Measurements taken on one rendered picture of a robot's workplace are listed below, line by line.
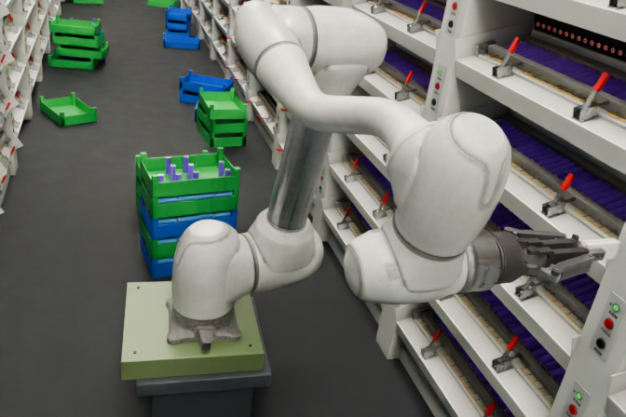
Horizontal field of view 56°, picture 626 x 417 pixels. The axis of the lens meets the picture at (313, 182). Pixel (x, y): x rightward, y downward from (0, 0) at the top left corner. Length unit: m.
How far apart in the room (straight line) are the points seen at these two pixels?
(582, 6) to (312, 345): 1.26
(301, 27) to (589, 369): 0.81
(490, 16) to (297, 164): 0.59
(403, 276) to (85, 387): 1.21
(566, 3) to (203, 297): 1.00
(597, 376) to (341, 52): 0.75
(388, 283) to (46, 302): 1.52
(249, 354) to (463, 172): 0.96
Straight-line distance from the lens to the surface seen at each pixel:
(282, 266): 1.50
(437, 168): 0.67
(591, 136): 1.16
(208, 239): 1.42
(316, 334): 1.98
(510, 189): 1.34
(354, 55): 1.21
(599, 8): 1.17
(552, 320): 1.31
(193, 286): 1.45
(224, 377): 1.52
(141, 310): 1.65
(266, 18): 1.14
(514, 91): 1.32
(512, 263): 0.88
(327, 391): 1.81
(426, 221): 0.70
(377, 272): 0.76
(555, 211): 1.26
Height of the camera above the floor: 1.26
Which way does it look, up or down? 25 degrees down
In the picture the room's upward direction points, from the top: 8 degrees clockwise
